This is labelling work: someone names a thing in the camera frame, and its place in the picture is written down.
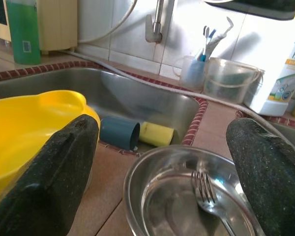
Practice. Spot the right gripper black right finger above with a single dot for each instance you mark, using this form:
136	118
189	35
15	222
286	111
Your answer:
268	177

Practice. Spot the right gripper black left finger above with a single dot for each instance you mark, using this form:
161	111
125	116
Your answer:
46	177

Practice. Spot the yellow plastic bowl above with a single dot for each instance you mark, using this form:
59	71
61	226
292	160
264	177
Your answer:
19	127

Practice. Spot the metal fork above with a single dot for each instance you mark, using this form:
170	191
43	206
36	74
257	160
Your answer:
206	201

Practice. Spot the dark teal mug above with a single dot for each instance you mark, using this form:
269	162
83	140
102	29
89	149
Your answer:
115	131

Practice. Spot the steel sink basin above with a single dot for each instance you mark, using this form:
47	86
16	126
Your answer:
293	134
137	98

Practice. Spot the white detergent bottle yellow cap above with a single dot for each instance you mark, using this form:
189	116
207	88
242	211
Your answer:
285	81

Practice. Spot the clear plastic bucket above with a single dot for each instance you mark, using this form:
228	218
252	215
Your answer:
226	83

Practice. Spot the round steel bowl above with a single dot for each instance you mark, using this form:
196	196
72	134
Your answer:
167	204

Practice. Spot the translucent toothbrush cup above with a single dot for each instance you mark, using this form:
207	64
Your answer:
191	73

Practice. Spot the white toothbrush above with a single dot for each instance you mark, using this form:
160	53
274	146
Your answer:
217	40

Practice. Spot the green liquid bottle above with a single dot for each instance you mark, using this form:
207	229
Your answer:
24	32

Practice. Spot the beige water filter appliance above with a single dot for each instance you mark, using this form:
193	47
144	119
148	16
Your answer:
56	24

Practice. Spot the blue toothbrush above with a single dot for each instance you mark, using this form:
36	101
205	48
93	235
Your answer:
212	32

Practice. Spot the grey wall tap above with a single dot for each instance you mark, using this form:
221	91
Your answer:
153	32

